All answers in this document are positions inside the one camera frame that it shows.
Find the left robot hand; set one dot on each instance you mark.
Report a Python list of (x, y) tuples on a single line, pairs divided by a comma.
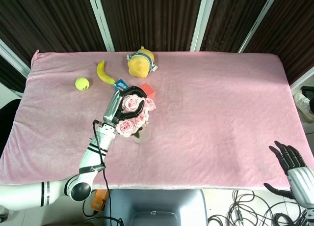
[(122, 105)]

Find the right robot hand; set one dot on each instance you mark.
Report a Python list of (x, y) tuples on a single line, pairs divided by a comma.
[(295, 173)]

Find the pink rose bouquet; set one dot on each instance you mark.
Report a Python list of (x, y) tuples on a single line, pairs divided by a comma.
[(135, 115)]

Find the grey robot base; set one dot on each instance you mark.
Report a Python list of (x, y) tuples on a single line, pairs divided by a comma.
[(154, 207)]

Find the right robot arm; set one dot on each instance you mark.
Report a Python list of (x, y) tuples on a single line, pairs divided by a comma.
[(308, 215)]

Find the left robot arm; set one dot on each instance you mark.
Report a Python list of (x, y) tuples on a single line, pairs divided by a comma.
[(73, 177)]

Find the clear drinking glass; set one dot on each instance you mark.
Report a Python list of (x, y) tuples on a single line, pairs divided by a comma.
[(144, 136)]

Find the blue cookie box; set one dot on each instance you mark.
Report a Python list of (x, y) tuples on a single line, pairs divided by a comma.
[(121, 84)]

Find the red foam cube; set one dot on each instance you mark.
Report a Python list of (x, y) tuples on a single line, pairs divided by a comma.
[(148, 89)]

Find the yellow banana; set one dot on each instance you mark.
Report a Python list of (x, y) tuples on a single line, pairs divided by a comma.
[(104, 73)]

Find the yellow-green tennis ball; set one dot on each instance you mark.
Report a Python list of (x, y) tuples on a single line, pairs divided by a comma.
[(82, 84)]

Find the yellow plush toy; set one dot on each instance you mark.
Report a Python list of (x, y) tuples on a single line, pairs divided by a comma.
[(141, 63)]

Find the white sneaker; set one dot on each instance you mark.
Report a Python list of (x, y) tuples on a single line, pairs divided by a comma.
[(304, 105)]

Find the pink table cloth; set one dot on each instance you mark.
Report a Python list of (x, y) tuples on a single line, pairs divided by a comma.
[(196, 137)]

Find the orange handheld controller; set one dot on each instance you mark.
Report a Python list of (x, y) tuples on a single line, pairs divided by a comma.
[(99, 200)]

